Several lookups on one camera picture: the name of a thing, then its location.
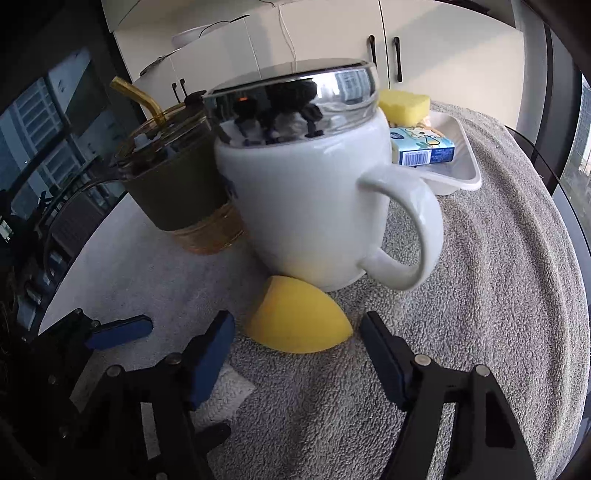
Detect white ceramic mug chrome lid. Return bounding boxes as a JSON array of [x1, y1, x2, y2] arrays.
[[204, 58, 444, 292]]

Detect grey towel table cover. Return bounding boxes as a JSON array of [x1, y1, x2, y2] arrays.
[[43, 103, 590, 479]]

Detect cream knitted sock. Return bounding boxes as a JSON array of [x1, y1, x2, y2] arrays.
[[191, 362, 256, 431]]

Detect black window frame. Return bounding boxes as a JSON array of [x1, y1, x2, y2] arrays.
[[511, 1, 590, 192]]

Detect white hanging cable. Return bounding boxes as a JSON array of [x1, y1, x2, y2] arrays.
[[276, 0, 299, 63]]

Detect white foam tray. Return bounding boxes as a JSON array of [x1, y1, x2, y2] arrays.
[[390, 111, 482, 196]]

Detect white cabinet unit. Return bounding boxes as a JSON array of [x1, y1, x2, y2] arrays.
[[102, 1, 525, 126]]

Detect blue tissue pack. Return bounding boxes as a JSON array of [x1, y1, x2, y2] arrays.
[[390, 126, 456, 167]]

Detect orange-yellow makeup sponge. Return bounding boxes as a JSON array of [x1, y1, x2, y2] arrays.
[[245, 276, 353, 354]]

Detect amber glass tumbler green sleeve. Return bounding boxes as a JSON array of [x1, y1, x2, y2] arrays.
[[110, 77, 242, 255]]

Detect yellow rectangular sponge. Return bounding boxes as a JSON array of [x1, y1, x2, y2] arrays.
[[379, 89, 431, 127]]

